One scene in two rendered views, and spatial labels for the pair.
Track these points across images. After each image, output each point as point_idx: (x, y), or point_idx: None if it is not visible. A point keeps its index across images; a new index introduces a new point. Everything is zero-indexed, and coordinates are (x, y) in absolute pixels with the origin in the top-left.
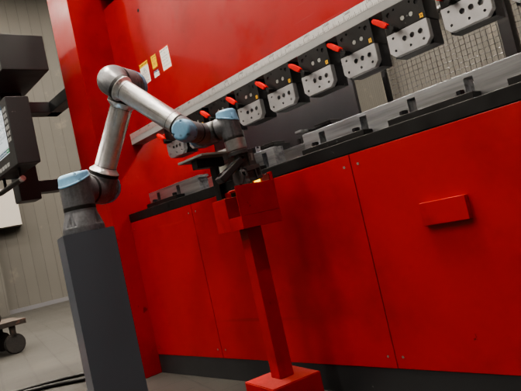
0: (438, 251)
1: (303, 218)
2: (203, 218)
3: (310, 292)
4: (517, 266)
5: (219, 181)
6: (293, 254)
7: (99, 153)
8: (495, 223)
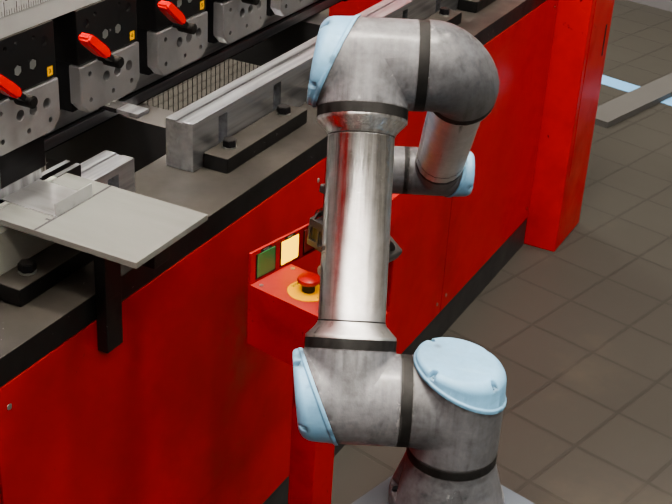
0: None
1: None
2: (34, 413)
3: (237, 426)
4: (408, 252)
5: (392, 260)
6: (226, 371)
7: (386, 286)
8: (407, 211)
